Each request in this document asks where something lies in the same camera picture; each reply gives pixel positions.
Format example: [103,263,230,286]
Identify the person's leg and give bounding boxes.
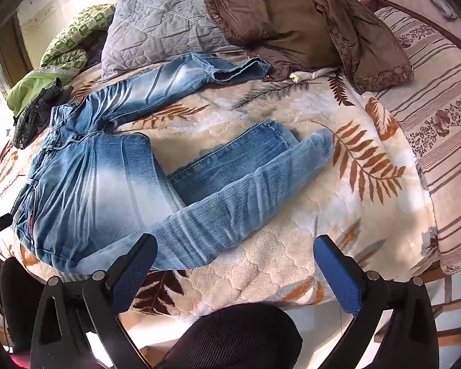
[165,303,304,369]
[0,257,49,356]

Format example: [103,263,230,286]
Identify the striped floral bedsheet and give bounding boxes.
[372,6,461,275]

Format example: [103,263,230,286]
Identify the person's left leg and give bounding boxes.
[0,257,49,356]

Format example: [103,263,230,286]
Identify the person's right leg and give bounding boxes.
[165,303,304,369]

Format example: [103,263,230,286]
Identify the small white cloth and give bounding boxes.
[290,67,339,83]

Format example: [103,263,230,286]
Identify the blue denim pants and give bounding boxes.
[11,54,335,273]

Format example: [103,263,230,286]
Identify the green patterned cloth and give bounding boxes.
[39,4,116,77]

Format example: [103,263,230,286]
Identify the wooden door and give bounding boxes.
[0,19,33,85]

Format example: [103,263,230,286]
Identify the grey quilted pillow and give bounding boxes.
[100,0,246,81]

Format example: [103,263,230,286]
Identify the dark grey jeans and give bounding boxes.
[13,79,75,150]

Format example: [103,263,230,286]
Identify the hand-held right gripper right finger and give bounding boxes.
[313,234,439,369]

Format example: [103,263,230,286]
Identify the plain green cloth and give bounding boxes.
[6,67,64,118]

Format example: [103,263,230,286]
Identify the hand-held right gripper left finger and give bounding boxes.
[30,233,159,369]

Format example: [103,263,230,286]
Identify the brown jacket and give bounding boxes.
[198,0,415,93]

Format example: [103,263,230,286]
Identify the leaf-patterned fleece blanket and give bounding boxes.
[0,52,440,316]

